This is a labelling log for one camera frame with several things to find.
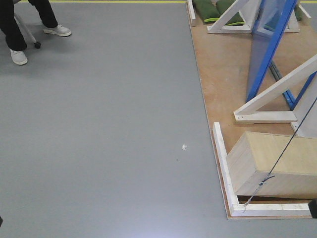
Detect black trouser leg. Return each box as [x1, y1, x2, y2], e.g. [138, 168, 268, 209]
[29, 0, 58, 28]
[0, 0, 27, 51]

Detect white shoe left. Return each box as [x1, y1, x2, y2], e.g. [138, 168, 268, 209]
[10, 49, 28, 65]

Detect plywood base platform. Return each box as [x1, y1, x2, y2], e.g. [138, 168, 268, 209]
[186, 3, 317, 220]

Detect white border batten near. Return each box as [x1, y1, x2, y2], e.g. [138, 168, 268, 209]
[211, 122, 312, 220]

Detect green sandbag left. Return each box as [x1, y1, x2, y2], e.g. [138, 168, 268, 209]
[193, 0, 220, 24]

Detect blue door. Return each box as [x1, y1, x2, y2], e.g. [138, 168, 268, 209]
[246, 0, 297, 102]

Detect black trouser leg left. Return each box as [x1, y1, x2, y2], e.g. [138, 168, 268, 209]
[0, 0, 27, 51]

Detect green sandbag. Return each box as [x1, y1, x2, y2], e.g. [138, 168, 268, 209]
[215, 0, 245, 26]
[193, 0, 220, 24]

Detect blue metal door frame rail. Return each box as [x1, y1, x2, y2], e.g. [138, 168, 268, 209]
[269, 60, 295, 111]

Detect grey chair leg with caster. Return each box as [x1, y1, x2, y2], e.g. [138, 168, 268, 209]
[7, 7, 41, 51]

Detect white wooden brace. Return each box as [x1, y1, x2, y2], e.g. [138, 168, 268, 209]
[207, 0, 300, 33]
[233, 56, 317, 138]

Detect white border batten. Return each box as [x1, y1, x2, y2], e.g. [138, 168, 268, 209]
[187, 0, 196, 21]
[211, 122, 312, 220]

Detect white wooden brace near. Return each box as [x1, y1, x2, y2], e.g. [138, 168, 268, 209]
[233, 56, 317, 138]

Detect black trouser leg right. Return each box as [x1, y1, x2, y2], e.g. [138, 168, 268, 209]
[29, 0, 58, 28]

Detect white wooden brace far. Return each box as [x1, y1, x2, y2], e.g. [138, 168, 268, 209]
[207, 0, 300, 33]

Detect dark tension rope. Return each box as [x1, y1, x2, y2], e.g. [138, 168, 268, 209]
[242, 92, 317, 213]

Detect white border batten far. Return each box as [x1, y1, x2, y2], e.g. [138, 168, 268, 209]
[187, 0, 196, 21]

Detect green sandbag right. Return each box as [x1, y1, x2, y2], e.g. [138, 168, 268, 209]
[215, 0, 245, 26]

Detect light wooden box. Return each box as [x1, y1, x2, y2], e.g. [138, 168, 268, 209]
[227, 132, 317, 199]

